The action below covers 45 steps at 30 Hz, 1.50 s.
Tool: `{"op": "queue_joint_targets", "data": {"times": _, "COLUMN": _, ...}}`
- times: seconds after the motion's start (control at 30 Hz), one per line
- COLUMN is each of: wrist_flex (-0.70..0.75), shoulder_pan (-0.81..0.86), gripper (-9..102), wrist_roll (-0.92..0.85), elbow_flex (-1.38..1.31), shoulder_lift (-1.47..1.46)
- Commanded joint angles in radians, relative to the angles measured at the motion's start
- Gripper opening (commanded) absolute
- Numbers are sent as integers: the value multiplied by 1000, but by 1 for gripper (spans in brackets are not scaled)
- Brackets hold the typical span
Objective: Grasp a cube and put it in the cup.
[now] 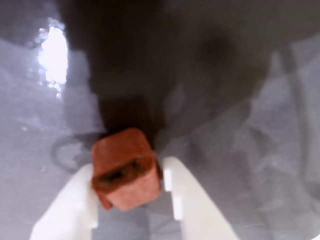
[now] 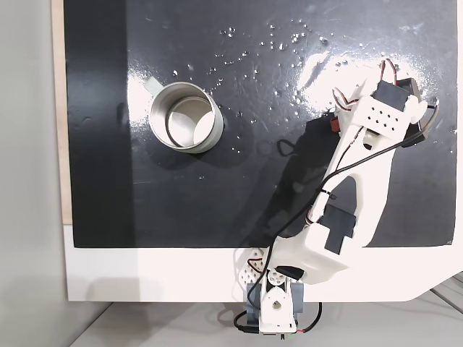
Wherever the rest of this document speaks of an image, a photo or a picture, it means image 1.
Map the red cube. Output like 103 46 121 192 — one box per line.
90 127 162 212

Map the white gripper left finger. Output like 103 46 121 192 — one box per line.
29 163 99 240

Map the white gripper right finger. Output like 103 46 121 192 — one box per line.
161 155 240 240

